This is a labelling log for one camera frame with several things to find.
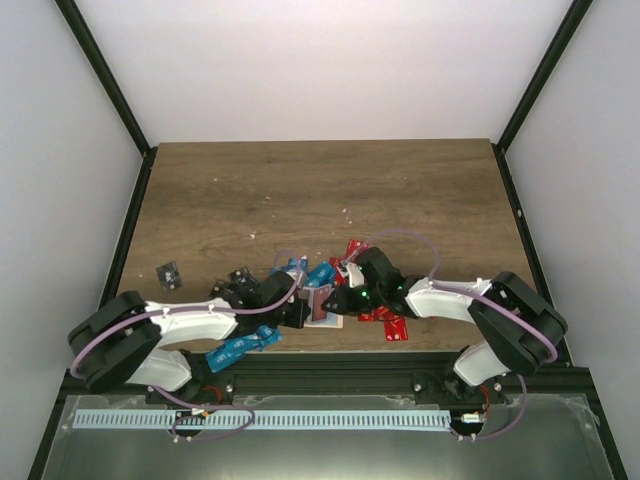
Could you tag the black card top of pile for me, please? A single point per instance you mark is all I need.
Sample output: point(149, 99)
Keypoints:
point(243, 277)

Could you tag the blue VIP card right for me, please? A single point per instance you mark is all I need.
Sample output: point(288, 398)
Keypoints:
point(323, 274)

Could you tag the black card middle of pile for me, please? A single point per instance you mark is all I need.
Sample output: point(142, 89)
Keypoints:
point(225, 290)

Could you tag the black card of pile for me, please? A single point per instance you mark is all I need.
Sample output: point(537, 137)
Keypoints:
point(243, 277)
point(225, 290)

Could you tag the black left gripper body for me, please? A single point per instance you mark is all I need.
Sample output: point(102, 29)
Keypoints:
point(274, 317)

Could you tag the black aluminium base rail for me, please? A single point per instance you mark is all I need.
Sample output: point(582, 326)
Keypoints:
point(419, 374)

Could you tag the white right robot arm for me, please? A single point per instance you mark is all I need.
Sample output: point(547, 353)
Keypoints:
point(521, 330)

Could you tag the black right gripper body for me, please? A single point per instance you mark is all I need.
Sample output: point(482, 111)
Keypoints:
point(361, 303)

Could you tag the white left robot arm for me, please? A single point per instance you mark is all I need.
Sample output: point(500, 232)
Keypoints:
point(133, 341)

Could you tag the black frame post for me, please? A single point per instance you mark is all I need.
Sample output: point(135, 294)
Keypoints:
point(560, 41)
point(92, 52)

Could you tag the lone black VIP card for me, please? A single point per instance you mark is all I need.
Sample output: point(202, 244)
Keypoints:
point(169, 276)

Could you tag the blue card near rail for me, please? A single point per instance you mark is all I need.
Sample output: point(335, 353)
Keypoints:
point(233, 350)

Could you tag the red card right of holder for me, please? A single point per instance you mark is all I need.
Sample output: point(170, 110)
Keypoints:
point(396, 330)

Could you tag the light blue slotted cable duct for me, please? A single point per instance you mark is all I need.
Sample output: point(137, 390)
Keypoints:
point(401, 420)

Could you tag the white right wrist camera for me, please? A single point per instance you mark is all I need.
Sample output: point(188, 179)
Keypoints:
point(352, 274)

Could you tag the red vip card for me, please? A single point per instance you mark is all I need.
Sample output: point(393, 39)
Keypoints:
point(317, 296)
point(355, 246)

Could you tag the red VIP card top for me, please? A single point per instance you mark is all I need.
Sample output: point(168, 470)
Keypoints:
point(355, 246)

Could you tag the black frame post left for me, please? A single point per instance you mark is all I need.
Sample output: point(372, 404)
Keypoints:
point(92, 52)

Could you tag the black frame post right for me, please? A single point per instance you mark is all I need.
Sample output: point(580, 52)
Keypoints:
point(560, 41)

